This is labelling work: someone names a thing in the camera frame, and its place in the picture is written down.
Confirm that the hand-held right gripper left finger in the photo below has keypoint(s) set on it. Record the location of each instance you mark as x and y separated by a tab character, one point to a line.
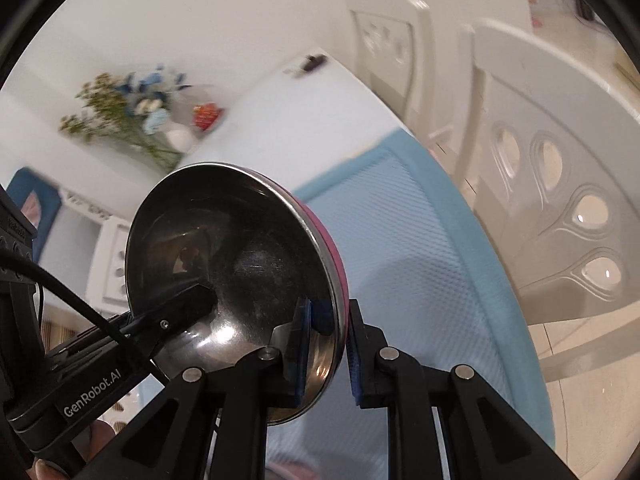
301	360

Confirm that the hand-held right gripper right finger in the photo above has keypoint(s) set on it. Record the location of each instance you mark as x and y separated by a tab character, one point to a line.
355	360

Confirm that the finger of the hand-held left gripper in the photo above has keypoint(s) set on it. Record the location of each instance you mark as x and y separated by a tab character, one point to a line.
185	310

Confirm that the pink bowl with metal inside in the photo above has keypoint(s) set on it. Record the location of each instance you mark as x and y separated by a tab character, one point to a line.
225	240

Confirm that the person's left hand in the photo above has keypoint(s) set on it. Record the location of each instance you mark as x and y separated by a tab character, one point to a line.
97	442

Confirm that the white wooden chair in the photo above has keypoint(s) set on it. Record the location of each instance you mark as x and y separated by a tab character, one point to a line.
565	200
114	265
395	50

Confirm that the light blue woven mat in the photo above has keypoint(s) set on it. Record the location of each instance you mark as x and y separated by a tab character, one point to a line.
425	270

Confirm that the blue cushion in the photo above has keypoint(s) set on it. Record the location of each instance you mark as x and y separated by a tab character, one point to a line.
32	197

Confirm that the small red object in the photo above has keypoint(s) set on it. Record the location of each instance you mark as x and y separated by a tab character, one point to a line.
206	116

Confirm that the flower bouquet in white vase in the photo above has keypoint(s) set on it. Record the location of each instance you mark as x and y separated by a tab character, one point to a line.
150	105

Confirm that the small black object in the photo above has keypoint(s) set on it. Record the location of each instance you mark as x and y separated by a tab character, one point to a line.
307	63

